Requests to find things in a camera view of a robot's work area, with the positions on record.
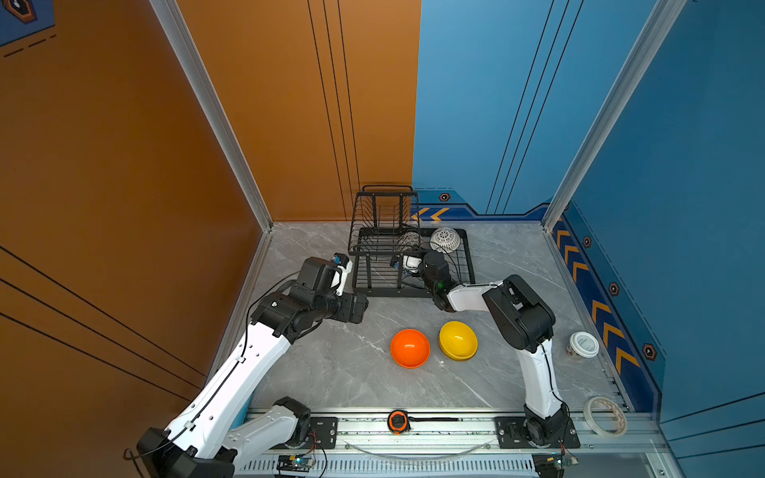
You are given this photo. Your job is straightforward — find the brown floral patterned bowl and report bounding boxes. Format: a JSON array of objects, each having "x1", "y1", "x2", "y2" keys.
[{"x1": 396, "y1": 231, "x2": 422, "y2": 251}]

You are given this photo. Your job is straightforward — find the yellow bowl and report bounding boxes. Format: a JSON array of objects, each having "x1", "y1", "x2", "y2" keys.
[{"x1": 438, "y1": 321, "x2": 479, "y2": 362}]

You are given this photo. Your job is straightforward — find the orange bowl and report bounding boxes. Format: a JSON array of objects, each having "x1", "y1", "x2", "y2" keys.
[{"x1": 390, "y1": 329, "x2": 430, "y2": 370}]

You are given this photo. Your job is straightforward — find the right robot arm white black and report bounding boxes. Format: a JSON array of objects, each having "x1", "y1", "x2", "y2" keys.
[{"x1": 416, "y1": 251, "x2": 572, "y2": 448}]

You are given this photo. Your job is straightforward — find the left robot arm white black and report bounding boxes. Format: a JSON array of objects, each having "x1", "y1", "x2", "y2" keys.
[{"x1": 123, "y1": 254, "x2": 369, "y2": 477}]

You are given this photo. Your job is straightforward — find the orange black tape measure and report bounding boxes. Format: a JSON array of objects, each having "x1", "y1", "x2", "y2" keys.
[{"x1": 386, "y1": 409, "x2": 410, "y2": 435}]

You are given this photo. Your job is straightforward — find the left green circuit board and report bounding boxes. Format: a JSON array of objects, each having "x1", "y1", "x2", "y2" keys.
[{"x1": 276, "y1": 454, "x2": 317, "y2": 476}]

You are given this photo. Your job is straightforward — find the green circuit board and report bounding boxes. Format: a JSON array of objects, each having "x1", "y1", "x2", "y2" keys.
[
  {"x1": 276, "y1": 454, "x2": 317, "y2": 476},
  {"x1": 532, "y1": 454, "x2": 580, "y2": 478}
]

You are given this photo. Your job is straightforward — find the clear tape roll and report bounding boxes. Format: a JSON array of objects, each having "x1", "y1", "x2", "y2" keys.
[{"x1": 583, "y1": 396, "x2": 629, "y2": 439}]

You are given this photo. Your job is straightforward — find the right green circuit board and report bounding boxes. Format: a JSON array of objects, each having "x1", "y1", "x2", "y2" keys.
[{"x1": 532, "y1": 454, "x2": 580, "y2": 478}]

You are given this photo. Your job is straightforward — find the black wire dish rack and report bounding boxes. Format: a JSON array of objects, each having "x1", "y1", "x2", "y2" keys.
[{"x1": 348, "y1": 184, "x2": 476, "y2": 298}]

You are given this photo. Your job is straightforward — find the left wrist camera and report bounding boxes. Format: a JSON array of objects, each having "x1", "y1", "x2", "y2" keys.
[{"x1": 331, "y1": 253, "x2": 354, "y2": 297}]

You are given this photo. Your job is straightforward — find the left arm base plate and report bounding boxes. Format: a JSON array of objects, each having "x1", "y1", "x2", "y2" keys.
[{"x1": 272, "y1": 416, "x2": 339, "y2": 451}]

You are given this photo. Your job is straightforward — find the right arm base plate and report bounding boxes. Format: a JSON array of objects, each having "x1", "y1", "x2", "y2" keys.
[{"x1": 494, "y1": 412, "x2": 581, "y2": 449}]

